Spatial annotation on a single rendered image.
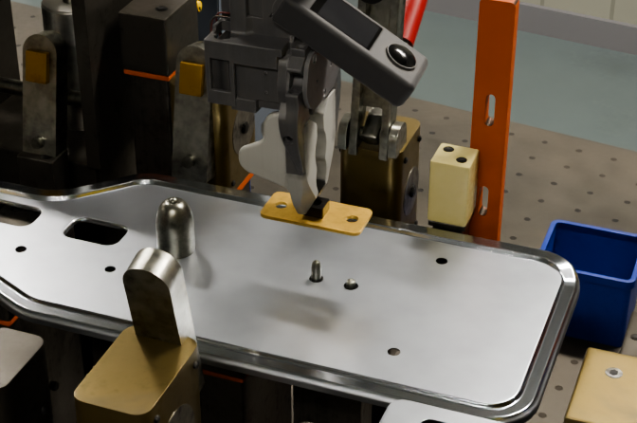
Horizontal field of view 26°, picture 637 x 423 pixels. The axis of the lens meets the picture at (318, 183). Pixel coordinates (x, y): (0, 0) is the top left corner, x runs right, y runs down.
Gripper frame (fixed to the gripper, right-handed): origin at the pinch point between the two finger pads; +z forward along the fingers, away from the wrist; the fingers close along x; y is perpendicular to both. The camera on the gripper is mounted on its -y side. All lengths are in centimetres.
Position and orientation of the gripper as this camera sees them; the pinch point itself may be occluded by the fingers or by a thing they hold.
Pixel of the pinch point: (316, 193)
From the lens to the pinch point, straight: 108.4
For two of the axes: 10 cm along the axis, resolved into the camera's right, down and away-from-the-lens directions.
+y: -9.4, -1.6, 3.1
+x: -3.5, 4.9, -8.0
